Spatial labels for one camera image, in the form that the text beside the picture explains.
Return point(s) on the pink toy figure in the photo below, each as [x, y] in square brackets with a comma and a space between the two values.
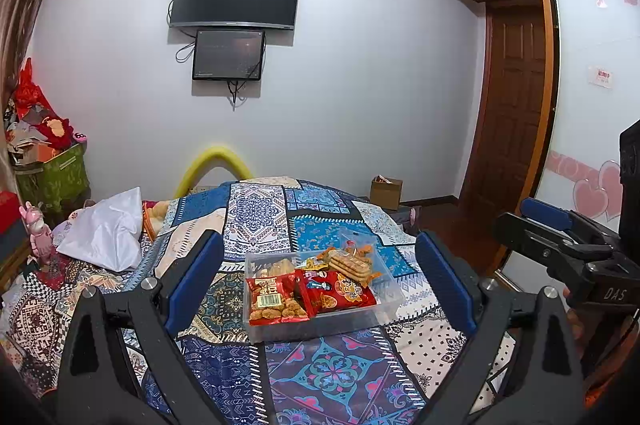
[36, 232]

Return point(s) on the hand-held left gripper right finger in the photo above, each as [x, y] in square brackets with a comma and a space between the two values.
[445, 285]

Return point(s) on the blue patchwork blanket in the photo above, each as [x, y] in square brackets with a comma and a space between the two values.
[255, 215]

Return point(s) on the grey pink shoes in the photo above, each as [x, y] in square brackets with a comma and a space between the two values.
[412, 215]

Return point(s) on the red yellow fried snack packet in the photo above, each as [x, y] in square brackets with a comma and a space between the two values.
[272, 300]

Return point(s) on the white plastic bag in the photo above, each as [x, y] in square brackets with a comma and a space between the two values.
[105, 230]

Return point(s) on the striped curtain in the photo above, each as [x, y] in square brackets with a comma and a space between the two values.
[25, 5]

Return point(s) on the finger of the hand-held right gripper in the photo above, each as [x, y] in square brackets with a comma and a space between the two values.
[530, 240]
[547, 211]

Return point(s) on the brown cardboard box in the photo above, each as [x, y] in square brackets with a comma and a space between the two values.
[386, 194]

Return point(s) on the small black wall monitor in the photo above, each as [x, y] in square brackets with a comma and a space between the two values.
[227, 55]

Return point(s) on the person's right hand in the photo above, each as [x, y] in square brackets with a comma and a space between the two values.
[576, 330]

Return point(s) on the red white sticker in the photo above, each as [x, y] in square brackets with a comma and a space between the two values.
[601, 77]

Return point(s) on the red box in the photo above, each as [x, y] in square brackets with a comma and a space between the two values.
[11, 215]

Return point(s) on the yellow foam tube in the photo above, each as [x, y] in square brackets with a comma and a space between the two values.
[215, 152]

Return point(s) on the clear plastic container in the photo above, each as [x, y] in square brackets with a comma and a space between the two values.
[350, 325]

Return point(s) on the orange plush toy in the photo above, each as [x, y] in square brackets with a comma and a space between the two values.
[155, 212]

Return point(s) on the pale cracker packet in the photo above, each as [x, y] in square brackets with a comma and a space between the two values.
[280, 266]

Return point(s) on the brown biscuit packet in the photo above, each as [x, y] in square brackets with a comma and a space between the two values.
[352, 264]

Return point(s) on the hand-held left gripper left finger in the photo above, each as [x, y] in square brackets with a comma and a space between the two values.
[195, 285]

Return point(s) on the orange yellow snack packet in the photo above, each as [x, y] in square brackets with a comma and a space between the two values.
[315, 262]

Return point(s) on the brown wooden door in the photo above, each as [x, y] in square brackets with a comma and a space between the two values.
[510, 105]

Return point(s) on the green storage box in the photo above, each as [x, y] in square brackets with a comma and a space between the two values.
[55, 180]

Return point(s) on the clear bag of twisted snacks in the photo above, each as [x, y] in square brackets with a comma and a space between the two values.
[362, 246]

